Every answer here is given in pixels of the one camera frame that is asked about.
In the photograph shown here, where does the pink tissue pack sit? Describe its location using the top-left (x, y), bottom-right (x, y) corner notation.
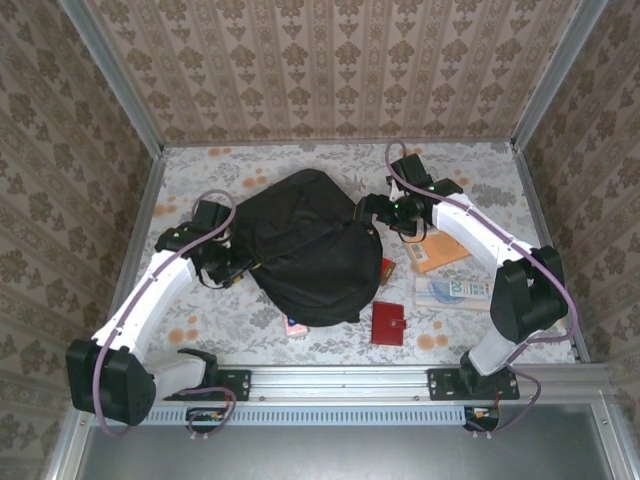
top-left (282, 312), bottom-right (310, 340)

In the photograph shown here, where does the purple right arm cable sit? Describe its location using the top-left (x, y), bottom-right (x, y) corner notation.
top-left (384, 140), bottom-right (582, 435)

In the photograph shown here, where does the slotted cable duct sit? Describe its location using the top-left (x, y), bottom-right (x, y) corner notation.
top-left (92, 404), bottom-right (474, 427)

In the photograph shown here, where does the red leather wallet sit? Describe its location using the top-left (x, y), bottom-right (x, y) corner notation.
top-left (370, 300), bottom-right (408, 347)

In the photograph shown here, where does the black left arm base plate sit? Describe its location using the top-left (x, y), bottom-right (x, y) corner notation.
top-left (163, 368), bottom-right (252, 402)

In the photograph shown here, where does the black backpack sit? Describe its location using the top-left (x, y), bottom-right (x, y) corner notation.
top-left (227, 168), bottom-right (385, 329)

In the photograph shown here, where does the aluminium corner post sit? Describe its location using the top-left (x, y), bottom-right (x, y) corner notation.
top-left (509, 0), bottom-right (614, 151)
top-left (57, 0), bottom-right (166, 156)

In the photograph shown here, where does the grey metal panel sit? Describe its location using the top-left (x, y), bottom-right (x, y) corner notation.
top-left (47, 402), bottom-right (640, 480)

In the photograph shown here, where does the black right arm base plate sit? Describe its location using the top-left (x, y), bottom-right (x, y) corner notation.
top-left (427, 368), bottom-right (520, 401)

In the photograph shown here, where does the aluminium front rail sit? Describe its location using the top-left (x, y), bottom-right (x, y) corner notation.
top-left (74, 363), bottom-right (614, 404)

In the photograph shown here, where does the aluminium side rail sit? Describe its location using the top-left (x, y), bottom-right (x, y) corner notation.
top-left (512, 147), bottom-right (591, 364)
top-left (94, 147), bottom-right (169, 366)

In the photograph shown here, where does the orange book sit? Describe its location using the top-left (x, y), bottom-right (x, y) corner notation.
top-left (402, 230), bottom-right (474, 276)

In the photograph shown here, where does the floral tablecloth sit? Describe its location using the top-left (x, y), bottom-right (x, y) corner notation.
top-left (102, 142), bottom-right (586, 366)

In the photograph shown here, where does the thin aluminium back rail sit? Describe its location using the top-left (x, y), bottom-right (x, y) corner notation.
top-left (162, 139), bottom-right (516, 149)

